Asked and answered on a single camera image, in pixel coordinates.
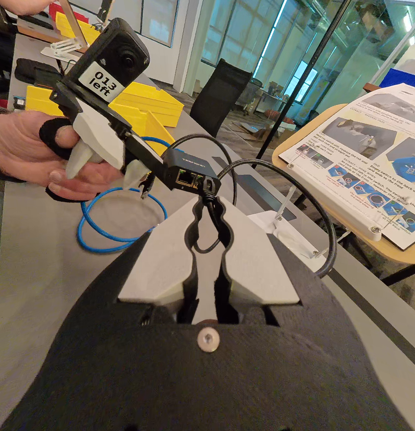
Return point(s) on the white box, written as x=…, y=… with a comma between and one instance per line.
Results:
x=414, y=59

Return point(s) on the black fabric pouch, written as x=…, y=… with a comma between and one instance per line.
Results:
x=29, y=70

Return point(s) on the blue storage bin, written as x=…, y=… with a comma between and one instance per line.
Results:
x=402, y=79

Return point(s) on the red plastic bin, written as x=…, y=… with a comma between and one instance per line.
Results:
x=56, y=11

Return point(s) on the black slanted pole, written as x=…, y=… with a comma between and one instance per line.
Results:
x=303, y=77

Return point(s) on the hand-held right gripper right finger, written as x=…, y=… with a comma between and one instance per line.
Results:
x=258, y=266

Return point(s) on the black network switch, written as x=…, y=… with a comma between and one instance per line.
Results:
x=190, y=163

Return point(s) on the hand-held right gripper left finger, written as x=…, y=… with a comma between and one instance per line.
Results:
x=160, y=266

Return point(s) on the black charger with lit display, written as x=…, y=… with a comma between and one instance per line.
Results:
x=19, y=102

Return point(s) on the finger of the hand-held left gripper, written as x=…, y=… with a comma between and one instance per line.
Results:
x=145, y=145

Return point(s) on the wooden board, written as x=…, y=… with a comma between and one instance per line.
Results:
x=396, y=254
x=74, y=23

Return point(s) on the yellow divided plastic bin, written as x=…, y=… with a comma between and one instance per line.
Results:
x=158, y=131

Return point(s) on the white board stand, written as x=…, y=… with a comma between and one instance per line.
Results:
x=295, y=242
x=64, y=47

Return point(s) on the printed instruction sheet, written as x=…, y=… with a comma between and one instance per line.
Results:
x=362, y=151

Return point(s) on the black office chair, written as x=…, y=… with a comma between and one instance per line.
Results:
x=217, y=97

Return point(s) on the grey mesh chair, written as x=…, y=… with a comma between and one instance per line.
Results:
x=251, y=91

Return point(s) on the person's left hand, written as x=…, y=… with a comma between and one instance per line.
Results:
x=15, y=141

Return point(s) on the flat cardboard piece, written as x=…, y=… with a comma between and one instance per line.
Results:
x=247, y=129

